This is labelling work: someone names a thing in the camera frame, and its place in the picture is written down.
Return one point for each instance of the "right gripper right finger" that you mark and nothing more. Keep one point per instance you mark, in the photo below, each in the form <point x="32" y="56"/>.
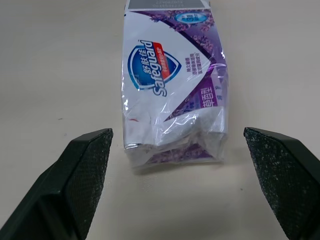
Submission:
<point x="282" y="180"/>

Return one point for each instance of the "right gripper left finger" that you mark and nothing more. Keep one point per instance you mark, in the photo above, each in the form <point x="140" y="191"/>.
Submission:
<point x="75" y="180"/>

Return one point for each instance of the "white and purple soap pack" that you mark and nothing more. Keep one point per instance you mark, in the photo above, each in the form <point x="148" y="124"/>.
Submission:
<point x="172" y="82"/>

